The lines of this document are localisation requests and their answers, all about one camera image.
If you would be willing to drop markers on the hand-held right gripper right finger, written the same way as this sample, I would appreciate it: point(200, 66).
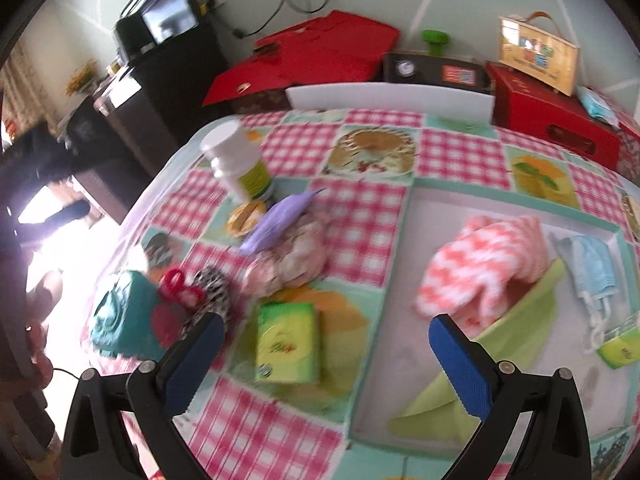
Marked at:
point(457, 365)

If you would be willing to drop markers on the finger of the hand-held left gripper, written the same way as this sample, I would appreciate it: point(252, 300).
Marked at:
point(70, 211)
point(42, 160)

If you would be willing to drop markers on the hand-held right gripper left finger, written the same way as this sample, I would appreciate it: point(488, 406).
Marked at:
point(195, 365)

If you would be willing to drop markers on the white tray with teal rim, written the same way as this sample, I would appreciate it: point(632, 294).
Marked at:
point(390, 370)

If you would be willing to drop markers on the lime green cloth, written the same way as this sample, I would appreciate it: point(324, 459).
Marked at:
point(520, 325)

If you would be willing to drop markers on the leopard print scrunchie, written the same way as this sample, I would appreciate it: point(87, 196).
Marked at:
point(215, 290)

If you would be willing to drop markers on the green tissue packet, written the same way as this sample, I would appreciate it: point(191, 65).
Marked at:
point(287, 345)
point(622, 350)

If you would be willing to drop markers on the pink white zigzag towel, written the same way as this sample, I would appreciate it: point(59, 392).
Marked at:
point(465, 270)

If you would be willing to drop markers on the pink floral cloth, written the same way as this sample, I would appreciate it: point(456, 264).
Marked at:
point(300, 255)

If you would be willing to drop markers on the blue face mask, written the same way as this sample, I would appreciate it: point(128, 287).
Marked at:
point(590, 265)

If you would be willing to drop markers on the purple cloth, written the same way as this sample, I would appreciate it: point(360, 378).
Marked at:
point(280, 220)

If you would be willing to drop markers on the person's left hand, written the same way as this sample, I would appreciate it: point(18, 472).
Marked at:
point(45, 300)

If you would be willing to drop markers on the teal embossed plastic box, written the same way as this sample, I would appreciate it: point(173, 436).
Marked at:
point(120, 315)

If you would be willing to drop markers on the yellow flowers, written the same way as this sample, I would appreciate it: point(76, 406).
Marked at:
point(81, 77)

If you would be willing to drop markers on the black cabinet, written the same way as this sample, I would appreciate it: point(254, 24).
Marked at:
point(165, 100)

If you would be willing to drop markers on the white plastic bottle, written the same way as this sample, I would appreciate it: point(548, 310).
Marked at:
point(230, 152)

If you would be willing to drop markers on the black printer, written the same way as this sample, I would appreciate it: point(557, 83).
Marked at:
point(150, 15)

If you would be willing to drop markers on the flat red gift box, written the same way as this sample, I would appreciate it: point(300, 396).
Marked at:
point(235, 82)

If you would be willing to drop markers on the dark floral box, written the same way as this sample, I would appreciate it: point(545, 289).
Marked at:
point(260, 102)

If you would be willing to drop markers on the red carton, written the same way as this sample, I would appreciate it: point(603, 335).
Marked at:
point(540, 105)

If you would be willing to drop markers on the white plastic board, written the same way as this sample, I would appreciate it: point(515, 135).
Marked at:
point(390, 100)

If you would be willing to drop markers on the red patterned box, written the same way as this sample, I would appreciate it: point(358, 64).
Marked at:
point(631, 150)

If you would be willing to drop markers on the blue wipes packet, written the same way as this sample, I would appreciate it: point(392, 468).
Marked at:
point(597, 105)

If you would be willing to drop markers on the black box with labels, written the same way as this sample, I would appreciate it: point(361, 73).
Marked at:
point(425, 70)

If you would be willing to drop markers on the large red folded box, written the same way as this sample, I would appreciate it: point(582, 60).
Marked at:
point(330, 45)

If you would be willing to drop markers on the green knob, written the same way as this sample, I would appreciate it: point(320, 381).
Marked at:
point(435, 40)

